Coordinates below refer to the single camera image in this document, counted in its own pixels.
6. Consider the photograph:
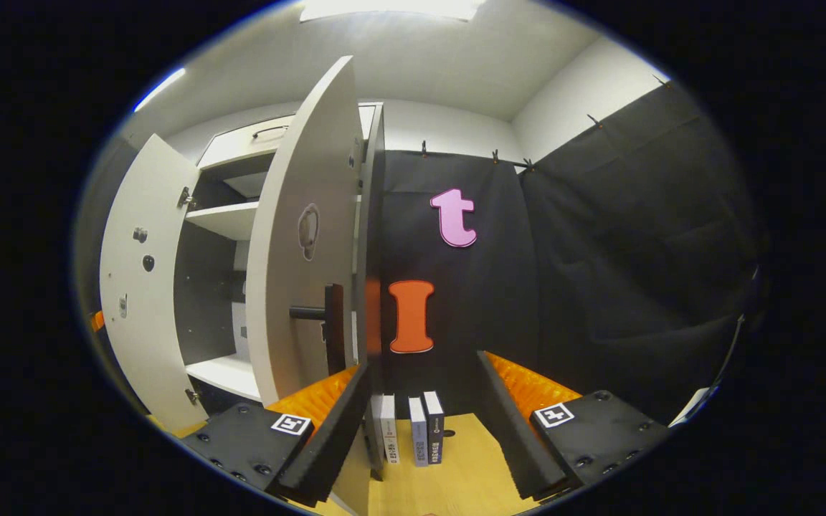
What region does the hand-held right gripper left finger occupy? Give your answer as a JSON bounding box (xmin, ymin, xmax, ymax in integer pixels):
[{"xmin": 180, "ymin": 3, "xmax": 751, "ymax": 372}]
[{"xmin": 179, "ymin": 362, "xmax": 371, "ymax": 506}]

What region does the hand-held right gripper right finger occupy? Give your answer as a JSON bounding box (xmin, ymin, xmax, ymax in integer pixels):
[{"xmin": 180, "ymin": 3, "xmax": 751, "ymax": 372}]
[{"xmin": 473, "ymin": 350, "xmax": 674, "ymax": 502}]

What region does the white book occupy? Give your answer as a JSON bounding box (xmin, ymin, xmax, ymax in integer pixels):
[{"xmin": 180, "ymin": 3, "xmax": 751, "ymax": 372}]
[{"xmin": 380, "ymin": 394, "xmax": 401, "ymax": 465}]

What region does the black book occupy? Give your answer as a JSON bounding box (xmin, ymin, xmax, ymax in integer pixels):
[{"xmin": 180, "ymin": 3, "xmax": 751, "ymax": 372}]
[{"xmin": 423, "ymin": 391, "xmax": 446, "ymax": 465}]

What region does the white open-front cabinet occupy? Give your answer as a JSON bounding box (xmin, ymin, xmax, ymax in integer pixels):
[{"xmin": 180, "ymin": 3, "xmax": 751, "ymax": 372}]
[{"xmin": 173, "ymin": 100, "xmax": 389, "ymax": 482}]

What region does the white board with blue print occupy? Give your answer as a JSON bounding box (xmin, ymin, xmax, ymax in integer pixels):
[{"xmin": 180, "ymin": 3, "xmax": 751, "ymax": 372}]
[{"xmin": 671, "ymin": 387, "xmax": 713, "ymax": 427}]

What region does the white cabinet drawer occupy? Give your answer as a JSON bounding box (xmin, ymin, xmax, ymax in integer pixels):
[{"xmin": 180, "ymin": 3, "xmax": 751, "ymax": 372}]
[{"xmin": 198, "ymin": 102, "xmax": 384, "ymax": 171}]

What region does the ceiling light panel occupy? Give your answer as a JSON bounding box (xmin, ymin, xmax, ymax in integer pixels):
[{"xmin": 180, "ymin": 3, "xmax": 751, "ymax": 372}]
[
  {"xmin": 133, "ymin": 68, "xmax": 186, "ymax": 112},
  {"xmin": 300, "ymin": 0, "xmax": 485, "ymax": 22}
]

